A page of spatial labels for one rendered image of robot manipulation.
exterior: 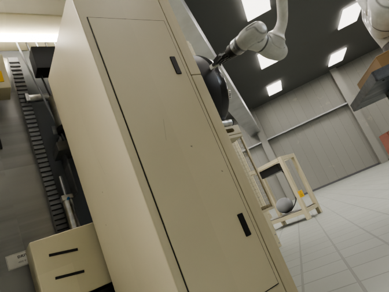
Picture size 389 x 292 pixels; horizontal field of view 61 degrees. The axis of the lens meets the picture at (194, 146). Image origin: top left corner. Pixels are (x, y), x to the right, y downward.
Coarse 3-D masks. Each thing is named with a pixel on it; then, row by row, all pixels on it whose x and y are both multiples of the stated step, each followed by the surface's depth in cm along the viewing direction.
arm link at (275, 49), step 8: (280, 0) 165; (280, 8) 167; (280, 16) 169; (280, 24) 170; (272, 32) 170; (280, 32) 170; (272, 40) 169; (280, 40) 170; (264, 48) 169; (272, 48) 170; (280, 48) 172; (264, 56) 175; (272, 56) 173; (280, 56) 174
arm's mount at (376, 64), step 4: (384, 52) 126; (388, 52) 125; (376, 56) 127; (380, 56) 126; (384, 56) 126; (388, 56) 125; (376, 60) 127; (380, 60) 126; (384, 60) 126; (388, 60) 125; (372, 64) 133; (376, 64) 129; (380, 64) 126; (384, 64) 125; (368, 68) 139; (372, 68) 135; (376, 68) 131; (368, 72) 141; (364, 76) 148; (368, 76) 143; (360, 80) 155; (364, 80) 150; (360, 84) 158; (360, 88) 161
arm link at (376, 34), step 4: (364, 16) 144; (364, 20) 145; (368, 20) 138; (368, 24) 141; (368, 28) 145; (372, 28) 139; (372, 32) 142; (376, 32) 139; (380, 32) 137; (384, 32) 136; (388, 32) 135; (372, 36) 146; (376, 36) 141; (380, 36) 139; (384, 36) 138; (388, 36) 138; (376, 40) 144; (380, 40) 141; (384, 40) 140; (388, 40) 138; (380, 44) 143; (384, 44) 141
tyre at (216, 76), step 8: (200, 56) 208; (200, 64) 197; (208, 64) 200; (208, 72) 195; (216, 72) 199; (208, 80) 193; (216, 80) 196; (224, 80) 200; (208, 88) 191; (216, 88) 195; (224, 88) 198; (216, 96) 195; (224, 96) 198; (216, 104) 196; (224, 104) 199; (224, 112) 201; (224, 120) 206
